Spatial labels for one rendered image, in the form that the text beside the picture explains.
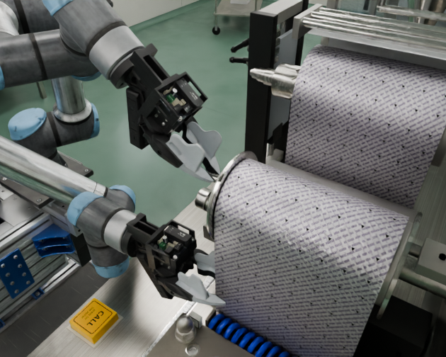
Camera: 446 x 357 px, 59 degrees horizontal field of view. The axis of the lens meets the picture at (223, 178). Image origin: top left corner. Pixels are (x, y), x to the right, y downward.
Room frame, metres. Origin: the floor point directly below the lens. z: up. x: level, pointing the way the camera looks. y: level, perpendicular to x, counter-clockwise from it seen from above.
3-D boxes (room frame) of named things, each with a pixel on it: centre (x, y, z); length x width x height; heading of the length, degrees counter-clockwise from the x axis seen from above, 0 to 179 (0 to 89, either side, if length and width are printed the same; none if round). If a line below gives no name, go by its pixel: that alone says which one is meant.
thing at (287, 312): (0.34, -0.09, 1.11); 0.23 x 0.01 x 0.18; 57
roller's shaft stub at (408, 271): (0.30, -0.26, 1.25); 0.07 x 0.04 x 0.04; 57
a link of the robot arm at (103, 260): (0.58, 0.24, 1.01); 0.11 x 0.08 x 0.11; 3
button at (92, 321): (0.46, 0.27, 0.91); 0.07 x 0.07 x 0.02; 57
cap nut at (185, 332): (0.36, 0.06, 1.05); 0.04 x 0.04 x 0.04
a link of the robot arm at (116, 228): (0.52, 0.18, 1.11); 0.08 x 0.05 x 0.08; 147
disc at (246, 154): (0.46, -0.02, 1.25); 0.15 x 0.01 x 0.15; 147
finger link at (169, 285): (0.42, 0.08, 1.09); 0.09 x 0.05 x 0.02; 48
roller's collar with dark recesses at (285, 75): (0.69, -0.13, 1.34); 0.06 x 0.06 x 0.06; 57
